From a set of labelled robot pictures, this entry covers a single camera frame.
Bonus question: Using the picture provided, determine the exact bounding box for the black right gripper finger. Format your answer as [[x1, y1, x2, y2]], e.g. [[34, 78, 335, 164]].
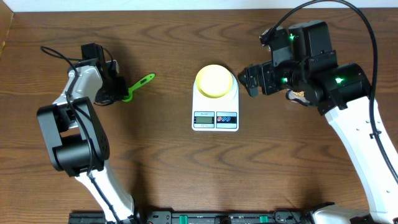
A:
[[238, 65, 261, 86], [246, 74, 259, 97]]

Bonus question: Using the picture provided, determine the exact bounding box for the green plastic measuring scoop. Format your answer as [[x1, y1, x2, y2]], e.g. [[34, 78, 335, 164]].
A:
[[123, 73, 155, 103]]

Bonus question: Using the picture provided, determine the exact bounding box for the white digital kitchen scale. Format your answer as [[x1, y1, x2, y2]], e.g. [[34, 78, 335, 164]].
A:
[[192, 73, 239, 132]]

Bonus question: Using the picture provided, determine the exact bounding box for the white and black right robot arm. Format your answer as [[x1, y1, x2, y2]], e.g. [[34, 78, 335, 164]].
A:
[[238, 21, 397, 223]]

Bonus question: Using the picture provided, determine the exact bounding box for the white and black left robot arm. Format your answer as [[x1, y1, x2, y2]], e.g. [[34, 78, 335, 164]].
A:
[[37, 43, 147, 223]]

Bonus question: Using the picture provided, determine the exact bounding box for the yellow plastic bowl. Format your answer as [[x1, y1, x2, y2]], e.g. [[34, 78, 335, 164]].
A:
[[195, 65, 233, 98]]

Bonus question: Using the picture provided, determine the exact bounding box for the clear plastic container of soybeans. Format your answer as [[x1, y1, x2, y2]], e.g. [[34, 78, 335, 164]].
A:
[[285, 89, 313, 107]]

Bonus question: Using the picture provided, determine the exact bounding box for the black mounting rail with clamps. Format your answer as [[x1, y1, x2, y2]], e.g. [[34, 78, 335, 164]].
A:
[[68, 210, 374, 224]]

